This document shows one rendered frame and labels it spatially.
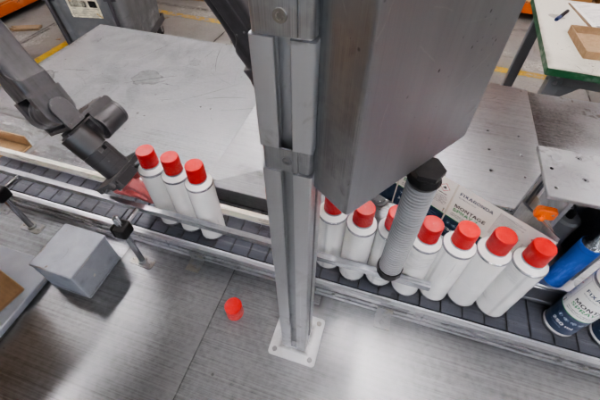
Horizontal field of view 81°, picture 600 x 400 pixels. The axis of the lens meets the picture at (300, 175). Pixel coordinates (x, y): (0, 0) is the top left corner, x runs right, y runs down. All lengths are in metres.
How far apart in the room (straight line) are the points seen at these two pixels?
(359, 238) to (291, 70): 0.40
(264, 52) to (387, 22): 0.08
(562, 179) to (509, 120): 0.58
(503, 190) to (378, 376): 0.52
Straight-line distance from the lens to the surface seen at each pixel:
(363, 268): 0.65
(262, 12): 0.23
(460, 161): 1.00
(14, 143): 1.32
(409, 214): 0.40
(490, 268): 0.64
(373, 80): 0.21
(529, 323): 0.81
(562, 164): 0.67
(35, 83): 0.76
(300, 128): 0.26
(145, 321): 0.80
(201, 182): 0.66
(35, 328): 0.90
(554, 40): 1.95
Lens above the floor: 1.53
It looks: 48 degrees down
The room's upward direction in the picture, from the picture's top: straight up
